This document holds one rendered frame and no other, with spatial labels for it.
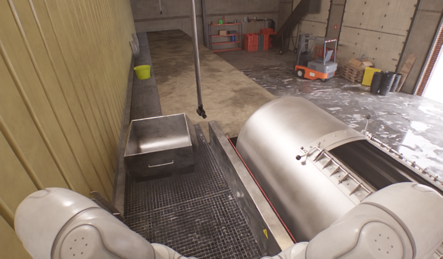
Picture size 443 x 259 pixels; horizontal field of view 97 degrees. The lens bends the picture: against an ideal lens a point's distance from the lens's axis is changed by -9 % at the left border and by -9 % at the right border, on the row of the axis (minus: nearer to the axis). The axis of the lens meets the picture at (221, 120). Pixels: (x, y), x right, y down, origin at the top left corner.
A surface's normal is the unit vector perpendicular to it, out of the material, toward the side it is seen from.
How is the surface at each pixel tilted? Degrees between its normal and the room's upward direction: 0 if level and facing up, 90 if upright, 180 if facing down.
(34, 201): 12
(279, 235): 0
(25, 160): 90
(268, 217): 1
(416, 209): 17
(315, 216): 57
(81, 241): 24
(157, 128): 90
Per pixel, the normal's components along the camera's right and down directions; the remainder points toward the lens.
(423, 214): 0.14, -0.60
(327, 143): -0.27, -0.79
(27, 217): -0.32, -0.51
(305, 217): -0.87, -0.20
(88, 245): -0.09, -0.59
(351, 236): -0.82, -0.55
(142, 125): 0.24, 0.48
